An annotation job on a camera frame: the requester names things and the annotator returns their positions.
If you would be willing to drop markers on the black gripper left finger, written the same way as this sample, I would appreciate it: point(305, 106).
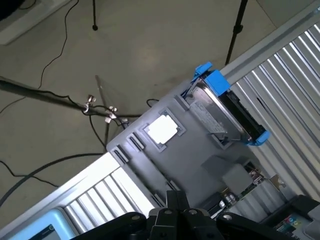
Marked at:
point(160, 225)

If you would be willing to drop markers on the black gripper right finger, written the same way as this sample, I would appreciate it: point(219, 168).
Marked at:
point(197, 225)

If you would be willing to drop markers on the green graphics card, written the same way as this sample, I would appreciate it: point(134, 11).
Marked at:
point(253, 178)

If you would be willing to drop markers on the white square CPU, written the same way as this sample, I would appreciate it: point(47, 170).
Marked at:
point(163, 130)

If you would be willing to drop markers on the light blue framed device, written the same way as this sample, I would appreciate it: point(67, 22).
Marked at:
point(57, 217)

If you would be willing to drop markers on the silver hard disk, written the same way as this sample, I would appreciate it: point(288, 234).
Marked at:
point(212, 117)

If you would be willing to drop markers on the black stand pole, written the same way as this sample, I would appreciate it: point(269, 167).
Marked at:
point(37, 93)

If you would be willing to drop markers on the black tripod leg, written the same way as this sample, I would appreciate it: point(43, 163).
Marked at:
point(94, 12)
point(236, 27)

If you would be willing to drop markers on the white flat platform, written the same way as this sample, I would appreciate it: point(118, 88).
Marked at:
point(30, 22)

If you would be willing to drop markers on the black curved object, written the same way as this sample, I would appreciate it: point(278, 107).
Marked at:
point(10, 7)

